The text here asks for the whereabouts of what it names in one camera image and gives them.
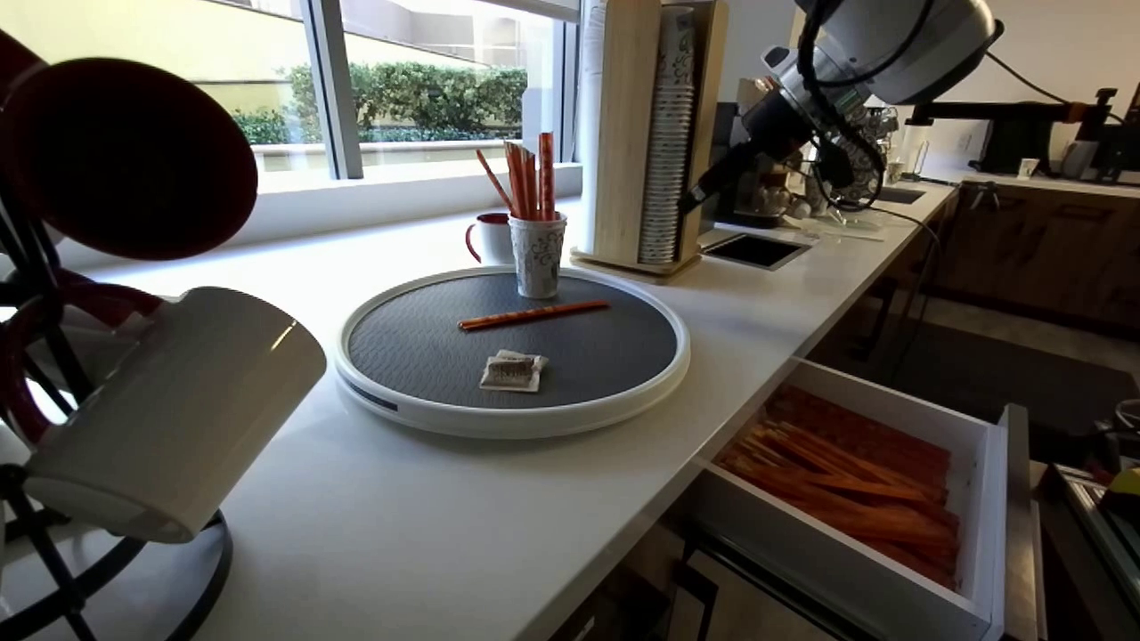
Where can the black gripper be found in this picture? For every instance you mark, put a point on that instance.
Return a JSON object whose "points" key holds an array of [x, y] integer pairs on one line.
{"points": [[779, 118]]}

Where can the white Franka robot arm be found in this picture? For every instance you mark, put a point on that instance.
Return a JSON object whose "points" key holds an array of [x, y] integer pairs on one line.
{"points": [[927, 48]]}

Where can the patterned paper coffee cup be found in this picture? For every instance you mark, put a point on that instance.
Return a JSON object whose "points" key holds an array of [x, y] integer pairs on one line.
{"points": [[537, 255]]}

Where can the pile of orange stick packets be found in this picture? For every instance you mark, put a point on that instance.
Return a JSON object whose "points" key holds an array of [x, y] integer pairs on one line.
{"points": [[855, 487]]}

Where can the white open drawer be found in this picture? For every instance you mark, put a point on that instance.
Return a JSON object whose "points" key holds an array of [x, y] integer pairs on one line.
{"points": [[832, 570]]}

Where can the stack of grey ribbed lids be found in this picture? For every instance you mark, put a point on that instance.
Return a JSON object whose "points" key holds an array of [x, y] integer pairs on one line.
{"points": [[667, 145]]}

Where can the black square counter inset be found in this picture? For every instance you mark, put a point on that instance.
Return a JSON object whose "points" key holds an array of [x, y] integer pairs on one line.
{"points": [[753, 251]]}

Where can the silver metal appliance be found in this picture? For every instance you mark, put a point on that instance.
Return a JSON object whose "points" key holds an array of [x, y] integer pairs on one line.
{"points": [[889, 153]]}

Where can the white mug red interior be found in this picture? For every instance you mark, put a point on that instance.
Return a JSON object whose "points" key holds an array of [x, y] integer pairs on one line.
{"points": [[179, 405], [493, 241], [119, 305]]}

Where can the green hedge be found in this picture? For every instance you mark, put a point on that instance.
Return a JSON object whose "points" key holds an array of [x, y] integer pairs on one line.
{"points": [[439, 100]]}

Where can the dark wood cabinet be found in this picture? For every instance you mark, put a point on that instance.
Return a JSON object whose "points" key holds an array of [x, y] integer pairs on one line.
{"points": [[1044, 255]]}

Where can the round white tray grey mat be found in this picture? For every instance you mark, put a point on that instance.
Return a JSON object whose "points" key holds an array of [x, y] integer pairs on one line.
{"points": [[413, 357]]}

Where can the grey metal cart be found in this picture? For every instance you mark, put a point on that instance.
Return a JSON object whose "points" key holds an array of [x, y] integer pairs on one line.
{"points": [[1097, 537]]}

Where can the dark red round object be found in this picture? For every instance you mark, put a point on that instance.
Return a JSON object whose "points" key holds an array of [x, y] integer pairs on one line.
{"points": [[128, 163]]}

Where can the black metal mug rack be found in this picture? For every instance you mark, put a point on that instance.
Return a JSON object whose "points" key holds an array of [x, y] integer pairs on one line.
{"points": [[15, 487]]}

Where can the grey window frame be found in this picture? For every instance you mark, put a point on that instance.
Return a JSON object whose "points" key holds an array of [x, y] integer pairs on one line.
{"points": [[334, 95]]}

